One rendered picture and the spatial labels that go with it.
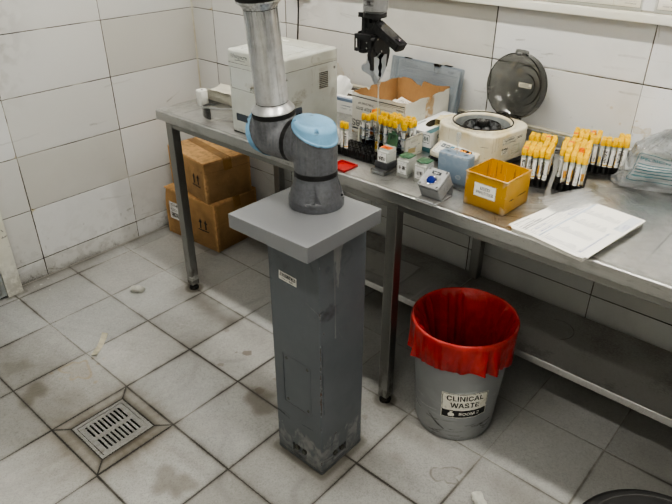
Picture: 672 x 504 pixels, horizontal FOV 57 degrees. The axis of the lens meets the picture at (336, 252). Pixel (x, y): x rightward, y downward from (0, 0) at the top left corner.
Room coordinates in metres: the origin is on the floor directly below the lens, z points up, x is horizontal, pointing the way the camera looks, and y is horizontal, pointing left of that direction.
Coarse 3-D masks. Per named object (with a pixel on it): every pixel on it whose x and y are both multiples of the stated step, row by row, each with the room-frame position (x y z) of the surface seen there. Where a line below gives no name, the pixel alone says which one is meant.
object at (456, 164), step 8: (440, 152) 1.76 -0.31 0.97; (448, 152) 1.75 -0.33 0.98; (440, 160) 1.76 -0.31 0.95; (448, 160) 1.74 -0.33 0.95; (456, 160) 1.72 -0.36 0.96; (464, 160) 1.71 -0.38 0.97; (472, 160) 1.72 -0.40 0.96; (440, 168) 1.76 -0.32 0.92; (448, 168) 1.74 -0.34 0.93; (456, 168) 1.72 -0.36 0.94; (464, 168) 1.71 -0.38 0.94; (456, 176) 1.72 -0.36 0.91; (464, 176) 1.70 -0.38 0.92; (456, 184) 1.72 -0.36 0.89; (464, 184) 1.70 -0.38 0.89
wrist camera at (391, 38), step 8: (376, 24) 1.93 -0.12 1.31; (384, 24) 1.95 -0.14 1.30; (376, 32) 1.93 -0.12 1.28; (384, 32) 1.91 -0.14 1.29; (392, 32) 1.93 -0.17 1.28; (384, 40) 1.91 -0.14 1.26; (392, 40) 1.90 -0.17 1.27; (400, 40) 1.90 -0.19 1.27; (392, 48) 1.89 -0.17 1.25; (400, 48) 1.89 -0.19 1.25
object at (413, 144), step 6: (360, 126) 2.08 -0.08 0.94; (360, 132) 2.08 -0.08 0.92; (420, 132) 2.01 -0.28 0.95; (360, 138) 2.08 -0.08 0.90; (408, 138) 1.95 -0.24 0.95; (414, 138) 1.98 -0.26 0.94; (420, 138) 2.01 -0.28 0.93; (372, 144) 2.07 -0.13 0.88; (408, 144) 1.95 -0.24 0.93; (414, 144) 1.98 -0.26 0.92; (420, 144) 2.01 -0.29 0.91; (396, 150) 2.01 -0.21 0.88; (408, 150) 1.96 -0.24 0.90; (414, 150) 1.98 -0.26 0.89; (420, 150) 2.01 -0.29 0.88
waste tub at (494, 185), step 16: (496, 160) 1.70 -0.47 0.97; (480, 176) 1.59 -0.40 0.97; (496, 176) 1.69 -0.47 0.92; (512, 176) 1.66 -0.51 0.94; (528, 176) 1.61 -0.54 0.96; (464, 192) 1.62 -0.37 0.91; (480, 192) 1.58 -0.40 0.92; (496, 192) 1.55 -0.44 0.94; (512, 192) 1.55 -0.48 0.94; (496, 208) 1.54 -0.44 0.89; (512, 208) 1.56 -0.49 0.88
